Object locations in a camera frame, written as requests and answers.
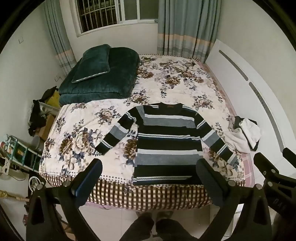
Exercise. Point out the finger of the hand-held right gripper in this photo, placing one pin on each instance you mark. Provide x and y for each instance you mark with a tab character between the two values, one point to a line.
290	156
266	165

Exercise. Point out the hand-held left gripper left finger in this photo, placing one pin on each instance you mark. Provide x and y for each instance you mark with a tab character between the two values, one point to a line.
84	187

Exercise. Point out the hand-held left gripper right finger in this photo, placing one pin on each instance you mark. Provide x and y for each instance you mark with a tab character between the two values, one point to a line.
209	183

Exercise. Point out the striped knit sweater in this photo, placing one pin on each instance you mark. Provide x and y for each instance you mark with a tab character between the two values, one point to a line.
161	143

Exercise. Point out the black clothes pile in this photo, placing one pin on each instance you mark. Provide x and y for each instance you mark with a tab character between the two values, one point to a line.
37	115

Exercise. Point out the pink mattress sheet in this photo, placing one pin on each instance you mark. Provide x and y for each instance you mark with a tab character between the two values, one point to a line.
248	166

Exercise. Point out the pale pink cloth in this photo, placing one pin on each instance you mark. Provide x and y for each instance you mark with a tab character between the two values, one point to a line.
237	141

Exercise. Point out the white cloth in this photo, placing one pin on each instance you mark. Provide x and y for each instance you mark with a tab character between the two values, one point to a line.
251	131

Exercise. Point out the white round object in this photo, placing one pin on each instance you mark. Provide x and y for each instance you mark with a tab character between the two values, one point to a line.
35	183

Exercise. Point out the dark cloth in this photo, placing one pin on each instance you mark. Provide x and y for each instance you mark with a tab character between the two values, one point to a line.
238	121

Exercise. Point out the floral bedsheet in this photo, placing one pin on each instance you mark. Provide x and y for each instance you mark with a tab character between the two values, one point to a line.
92	129

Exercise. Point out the person's legs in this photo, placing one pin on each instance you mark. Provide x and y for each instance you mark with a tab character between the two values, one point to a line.
166	228

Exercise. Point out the green storage rack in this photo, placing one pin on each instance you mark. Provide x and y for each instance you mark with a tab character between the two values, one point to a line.
23	155

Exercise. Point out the cardboard box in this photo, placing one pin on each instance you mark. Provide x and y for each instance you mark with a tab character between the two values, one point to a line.
47	126

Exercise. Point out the white headboard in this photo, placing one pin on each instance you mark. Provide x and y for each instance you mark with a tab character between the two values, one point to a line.
259	69

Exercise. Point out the yellow bag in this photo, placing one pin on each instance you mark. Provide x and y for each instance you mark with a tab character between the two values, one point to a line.
53	100

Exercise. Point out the dark green folded quilt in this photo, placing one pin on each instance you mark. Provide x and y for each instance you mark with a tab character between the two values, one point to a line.
115	78

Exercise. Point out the dark green pillow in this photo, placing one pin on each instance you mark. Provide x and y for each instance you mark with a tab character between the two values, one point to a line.
92	62

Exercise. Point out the narrow grey-blue curtain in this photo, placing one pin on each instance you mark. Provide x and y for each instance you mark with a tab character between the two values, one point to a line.
60	34

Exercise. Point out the wide grey-blue curtain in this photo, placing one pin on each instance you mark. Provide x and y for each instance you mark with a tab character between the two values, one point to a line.
185	25

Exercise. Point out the barred window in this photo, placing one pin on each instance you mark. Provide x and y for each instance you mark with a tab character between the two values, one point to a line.
104	14

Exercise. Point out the wall socket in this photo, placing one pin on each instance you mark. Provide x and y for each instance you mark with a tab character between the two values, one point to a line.
21	40

